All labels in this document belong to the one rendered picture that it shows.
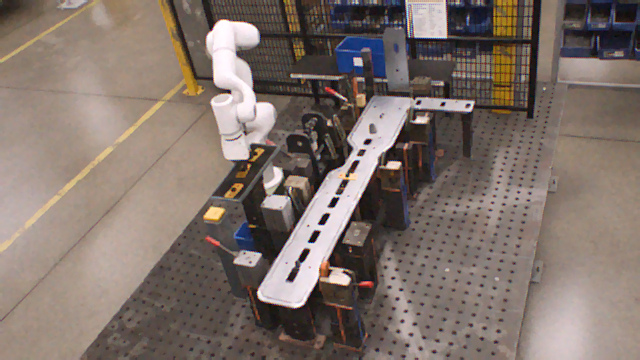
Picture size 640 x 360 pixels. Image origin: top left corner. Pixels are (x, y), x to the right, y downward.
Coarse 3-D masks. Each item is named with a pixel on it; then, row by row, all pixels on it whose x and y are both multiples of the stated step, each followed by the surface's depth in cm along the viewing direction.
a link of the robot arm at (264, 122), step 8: (256, 104) 272; (264, 104) 272; (264, 112) 270; (272, 112) 272; (256, 120) 270; (264, 120) 270; (272, 120) 272; (248, 128) 274; (256, 128) 274; (264, 128) 273; (248, 136) 282; (256, 136) 278; (264, 136) 276
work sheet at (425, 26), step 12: (408, 0) 301; (420, 0) 299; (432, 0) 296; (444, 0) 294; (420, 12) 303; (432, 12) 300; (444, 12) 298; (408, 24) 310; (420, 24) 307; (432, 24) 304; (444, 24) 302; (408, 36) 314; (420, 36) 311; (432, 36) 309; (444, 36) 306
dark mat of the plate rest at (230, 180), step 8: (256, 144) 254; (264, 152) 249; (272, 152) 248; (240, 160) 247; (248, 160) 246; (256, 160) 245; (264, 160) 244; (256, 168) 240; (232, 176) 239; (248, 176) 237; (224, 184) 235; (232, 184) 234; (248, 184) 233; (216, 192) 232; (224, 192) 231; (240, 192) 229
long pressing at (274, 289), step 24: (384, 96) 301; (360, 120) 286; (384, 120) 283; (360, 144) 270; (384, 144) 267; (360, 168) 256; (360, 192) 244; (312, 216) 236; (336, 216) 234; (288, 240) 227; (336, 240) 224; (288, 264) 217; (312, 264) 215; (264, 288) 209; (288, 288) 208; (312, 288) 207
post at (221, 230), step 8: (224, 216) 223; (208, 224) 222; (216, 224) 220; (224, 224) 223; (216, 232) 223; (224, 232) 224; (232, 232) 229; (216, 240) 226; (224, 240) 225; (232, 240) 231; (216, 248) 231; (232, 248) 232; (224, 256) 232; (224, 264) 236; (232, 264) 234; (232, 272) 237; (232, 280) 241; (232, 288) 245; (240, 288) 242; (232, 296) 248; (240, 296) 246
